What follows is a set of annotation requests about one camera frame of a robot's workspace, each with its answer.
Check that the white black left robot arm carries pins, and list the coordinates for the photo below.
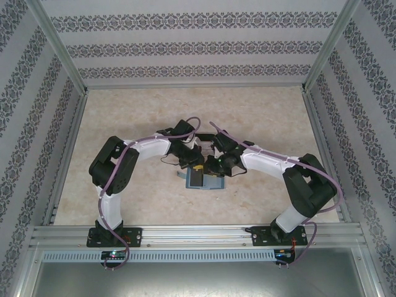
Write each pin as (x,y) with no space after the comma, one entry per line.
(148,149)

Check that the pale pink card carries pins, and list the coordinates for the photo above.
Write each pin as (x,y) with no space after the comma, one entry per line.
(206,144)

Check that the dark bordered grey card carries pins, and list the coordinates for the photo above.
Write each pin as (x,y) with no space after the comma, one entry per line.
(206,135)

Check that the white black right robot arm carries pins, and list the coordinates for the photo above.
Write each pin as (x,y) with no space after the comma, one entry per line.
(266,161)

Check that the grey metal sheet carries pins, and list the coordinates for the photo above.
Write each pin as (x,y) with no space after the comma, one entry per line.
(198,281)

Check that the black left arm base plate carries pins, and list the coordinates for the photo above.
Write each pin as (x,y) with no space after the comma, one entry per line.
(136,236)

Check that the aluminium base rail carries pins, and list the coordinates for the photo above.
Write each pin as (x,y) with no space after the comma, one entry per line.
(198,236)

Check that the light blue leather card holder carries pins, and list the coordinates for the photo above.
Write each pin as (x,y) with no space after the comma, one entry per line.
(216,184)

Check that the small controller board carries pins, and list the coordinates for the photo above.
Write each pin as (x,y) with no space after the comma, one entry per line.
(283,254)
(114,255)

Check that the aluminium frame post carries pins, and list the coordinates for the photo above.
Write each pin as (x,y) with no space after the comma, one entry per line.
(329,46)
(61,46)

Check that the aluminium frame leg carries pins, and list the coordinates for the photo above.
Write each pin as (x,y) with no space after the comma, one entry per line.
(26,272)
(371,272)

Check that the aluminium side rail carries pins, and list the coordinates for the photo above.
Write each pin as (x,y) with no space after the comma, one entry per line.
(325,154)
(67,154)

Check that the black card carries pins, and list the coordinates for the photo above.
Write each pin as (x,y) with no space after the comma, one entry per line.
(195,179)

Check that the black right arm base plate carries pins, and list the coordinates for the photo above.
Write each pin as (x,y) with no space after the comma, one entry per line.
(258,236)

